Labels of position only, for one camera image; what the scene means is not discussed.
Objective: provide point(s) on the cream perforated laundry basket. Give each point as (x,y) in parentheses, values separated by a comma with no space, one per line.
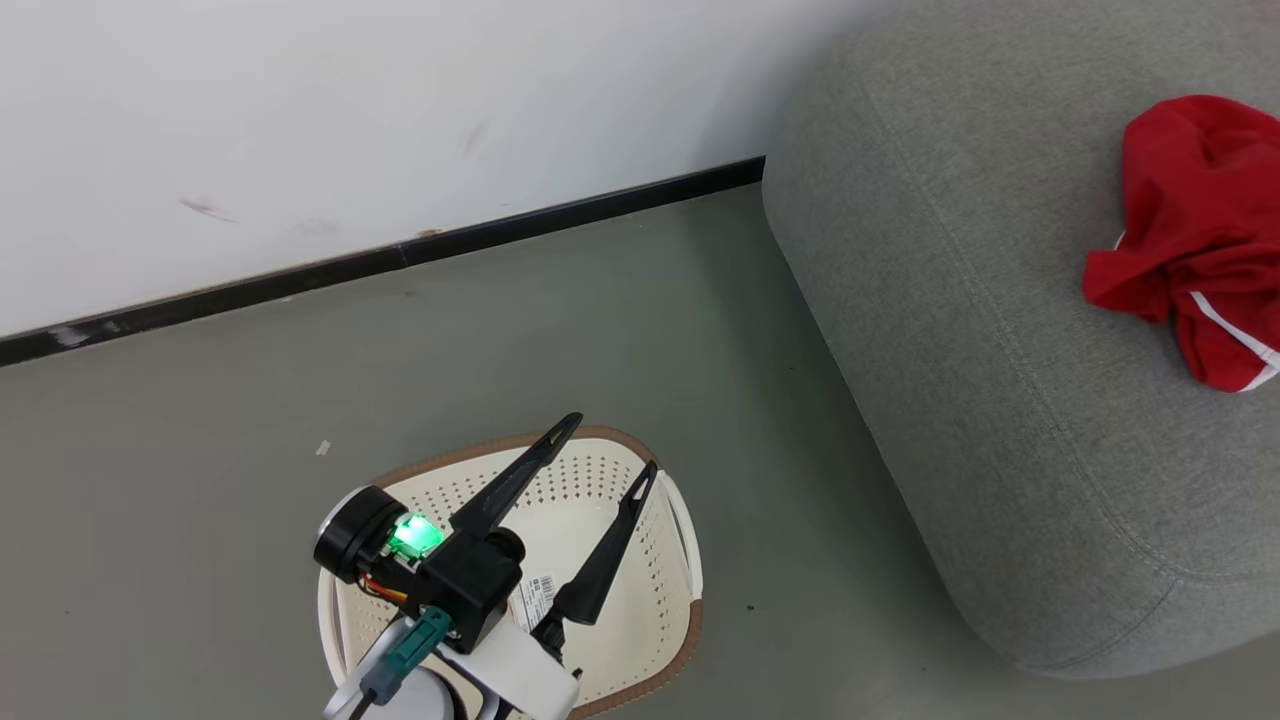
(640,600)

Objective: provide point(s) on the dark wall baseboard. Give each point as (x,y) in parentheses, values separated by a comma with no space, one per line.
(400,252)

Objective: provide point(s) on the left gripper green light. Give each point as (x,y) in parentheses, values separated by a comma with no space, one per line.
(355,530)

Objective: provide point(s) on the white barcode label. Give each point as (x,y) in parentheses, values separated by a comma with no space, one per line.
(533,600)

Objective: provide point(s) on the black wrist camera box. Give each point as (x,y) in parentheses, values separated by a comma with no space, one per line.
(470,585)

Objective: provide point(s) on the red and white garment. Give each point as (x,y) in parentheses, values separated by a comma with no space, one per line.
(1200,220)

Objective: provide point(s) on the grey fabric sofa seat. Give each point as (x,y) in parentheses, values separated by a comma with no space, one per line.
(1000,350)

